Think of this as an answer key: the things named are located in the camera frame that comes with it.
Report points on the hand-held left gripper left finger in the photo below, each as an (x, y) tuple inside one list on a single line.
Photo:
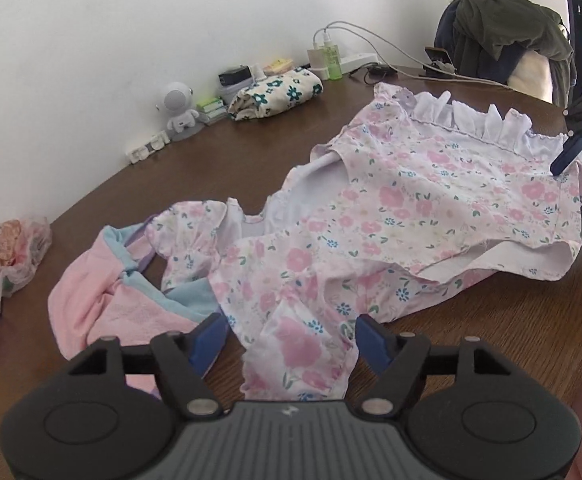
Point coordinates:
[(210, 342)]

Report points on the chair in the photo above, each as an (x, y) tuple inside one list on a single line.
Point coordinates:
[(531, 77)]

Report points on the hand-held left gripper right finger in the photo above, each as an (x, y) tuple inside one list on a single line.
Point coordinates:
[(371, 345)]

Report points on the plastic bag of dried flowers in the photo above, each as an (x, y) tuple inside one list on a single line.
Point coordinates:
[(13, 250)]

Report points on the grey tub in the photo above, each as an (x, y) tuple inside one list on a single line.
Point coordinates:
[(228, 94)]

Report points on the yellow sticky notes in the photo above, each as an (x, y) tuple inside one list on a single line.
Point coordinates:
[(277, 65)]

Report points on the pink and blue garment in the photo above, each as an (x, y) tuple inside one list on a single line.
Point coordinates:
[(106, 290)]

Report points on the folded blue flower cloth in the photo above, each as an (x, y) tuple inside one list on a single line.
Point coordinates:
[(271, 92)]

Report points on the white astronaut speaker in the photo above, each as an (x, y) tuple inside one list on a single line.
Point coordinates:
[(176, 102)]

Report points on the white power strip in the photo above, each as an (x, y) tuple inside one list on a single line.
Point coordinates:
[(358, 60)]

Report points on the green bottle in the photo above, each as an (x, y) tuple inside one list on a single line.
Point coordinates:
[(333, 62)]

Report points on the phone on clamp holder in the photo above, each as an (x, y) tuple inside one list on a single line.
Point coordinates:
[(438, 57)]

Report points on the pink floral dress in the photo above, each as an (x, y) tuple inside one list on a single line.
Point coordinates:
[(371, 200)]

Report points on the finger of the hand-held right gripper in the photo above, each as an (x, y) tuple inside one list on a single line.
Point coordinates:
[(561, 162)]

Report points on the stack of green boxes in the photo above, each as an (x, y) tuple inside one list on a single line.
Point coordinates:
[(211, 108)]

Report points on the black box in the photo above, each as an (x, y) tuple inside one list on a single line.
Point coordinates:
[(235, 76)]

